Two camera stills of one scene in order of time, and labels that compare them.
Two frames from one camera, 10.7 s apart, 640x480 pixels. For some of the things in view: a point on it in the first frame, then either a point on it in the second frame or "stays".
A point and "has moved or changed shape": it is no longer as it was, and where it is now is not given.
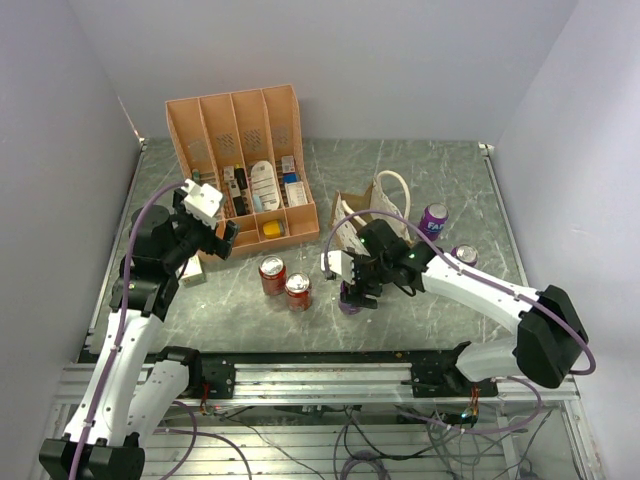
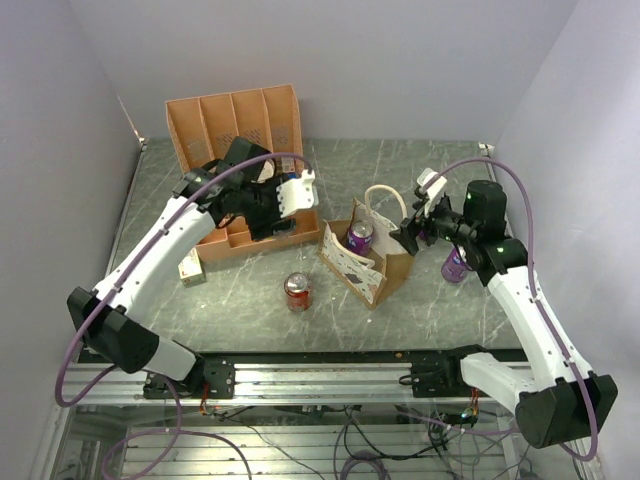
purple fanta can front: (345, 305) has moved or changed shape
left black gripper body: (193, 234) -> (262, 210)
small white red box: (193, 274) stays
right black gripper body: (369, 275) -> (442, 219)
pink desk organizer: (245, 144) stays
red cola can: (298, 290) stays
